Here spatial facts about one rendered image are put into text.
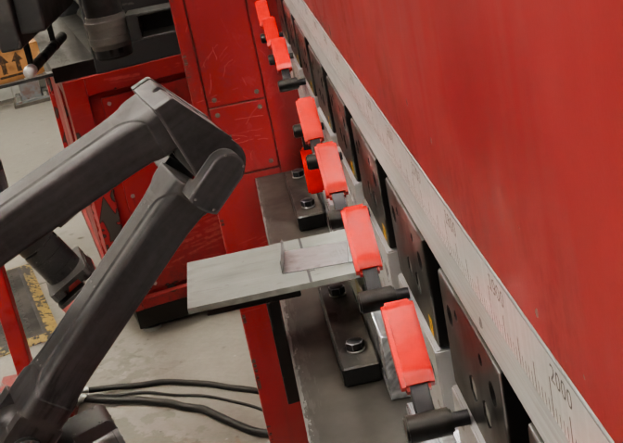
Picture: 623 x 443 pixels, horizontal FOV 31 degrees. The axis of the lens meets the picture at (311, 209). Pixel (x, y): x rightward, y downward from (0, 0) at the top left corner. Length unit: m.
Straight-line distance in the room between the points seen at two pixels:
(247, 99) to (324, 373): 1.00
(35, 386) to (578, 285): 0.92
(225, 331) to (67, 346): 2.67
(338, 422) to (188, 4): 1.20
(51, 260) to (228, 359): 2.14
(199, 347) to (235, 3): 1.68
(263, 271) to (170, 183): 0.50
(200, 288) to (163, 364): 2.12
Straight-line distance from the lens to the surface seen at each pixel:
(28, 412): 1.26
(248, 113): 2.48
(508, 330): 0.55
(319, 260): 1.66
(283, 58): 1.67
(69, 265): 1.61
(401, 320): 0.74
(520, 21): 0.41
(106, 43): 3.00
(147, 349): 3.91
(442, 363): 0.81
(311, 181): 1.47
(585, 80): 0.35
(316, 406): 1.54
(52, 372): 1.25
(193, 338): 3.90
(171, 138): 1.16
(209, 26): 2.44
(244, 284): 1.64
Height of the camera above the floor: 1.63
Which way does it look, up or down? 20 degrees down
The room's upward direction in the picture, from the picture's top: 11 degrees counter-clockwise
